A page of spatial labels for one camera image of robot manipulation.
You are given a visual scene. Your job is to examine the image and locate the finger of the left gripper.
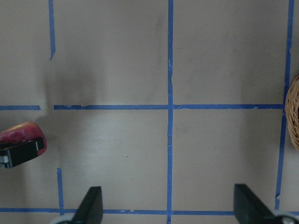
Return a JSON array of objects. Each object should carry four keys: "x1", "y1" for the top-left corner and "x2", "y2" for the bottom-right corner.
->
[{"x1": 0, "y1": 137, "x2": 44, "y2": 168}]

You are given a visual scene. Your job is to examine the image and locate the red apple yellow base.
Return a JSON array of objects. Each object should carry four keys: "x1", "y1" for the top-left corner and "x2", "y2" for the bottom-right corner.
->
[{"x1": 0, "y1": 121, "x2": 47, "y2": 155}]

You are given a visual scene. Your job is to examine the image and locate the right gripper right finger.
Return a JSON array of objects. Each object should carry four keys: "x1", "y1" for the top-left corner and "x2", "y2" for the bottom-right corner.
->
[{"x1": 234, "y1": 184, "x2": 276, "y2": 224}]

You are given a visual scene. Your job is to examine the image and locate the wicker basket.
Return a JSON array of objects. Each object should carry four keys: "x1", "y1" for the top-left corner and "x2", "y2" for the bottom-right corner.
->
[{"x1": 285, "y1": 76, "x2": 299, "y2": 151}]

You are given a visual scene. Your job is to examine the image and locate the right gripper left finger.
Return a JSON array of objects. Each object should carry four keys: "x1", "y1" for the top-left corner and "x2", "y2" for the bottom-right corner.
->
[{"x1": 71, "y1": 186, "x2": 103, "y2": 224}]

